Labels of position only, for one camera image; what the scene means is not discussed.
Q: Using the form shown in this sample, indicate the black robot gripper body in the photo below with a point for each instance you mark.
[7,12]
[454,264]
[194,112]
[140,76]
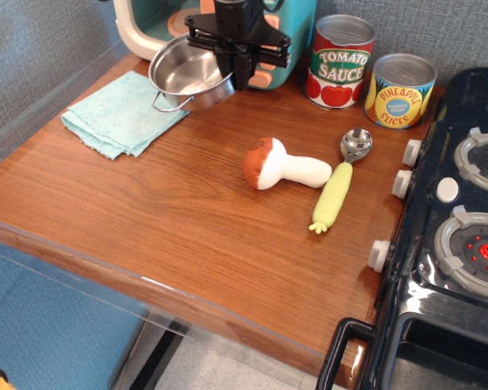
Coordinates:
[240,27]

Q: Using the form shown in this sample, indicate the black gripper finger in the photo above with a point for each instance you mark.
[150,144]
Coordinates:
[243,69]
[225,62]

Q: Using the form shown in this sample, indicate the stainless steel pot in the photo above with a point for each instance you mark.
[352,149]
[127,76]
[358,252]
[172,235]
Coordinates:
[187,78]

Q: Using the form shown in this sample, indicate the plush brown white mushroom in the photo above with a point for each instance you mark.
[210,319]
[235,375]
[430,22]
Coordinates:
[267,162]

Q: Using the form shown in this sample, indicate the light blue folded towel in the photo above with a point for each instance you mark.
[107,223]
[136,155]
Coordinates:
[123,117]

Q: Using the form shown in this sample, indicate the teal toy microwave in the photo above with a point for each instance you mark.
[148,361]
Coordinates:
[146,26]

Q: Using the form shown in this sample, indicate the tomato sauce can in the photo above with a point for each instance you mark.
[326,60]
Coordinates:
[341,52]

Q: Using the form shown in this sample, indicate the pineapple slices can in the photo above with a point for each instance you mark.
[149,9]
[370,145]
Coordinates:
[399,90]

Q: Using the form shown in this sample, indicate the black toy stove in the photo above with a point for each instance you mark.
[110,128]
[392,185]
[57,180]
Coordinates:
[431,329]

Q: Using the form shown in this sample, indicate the spoon with green handle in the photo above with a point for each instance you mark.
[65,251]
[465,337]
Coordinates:
[355,145]

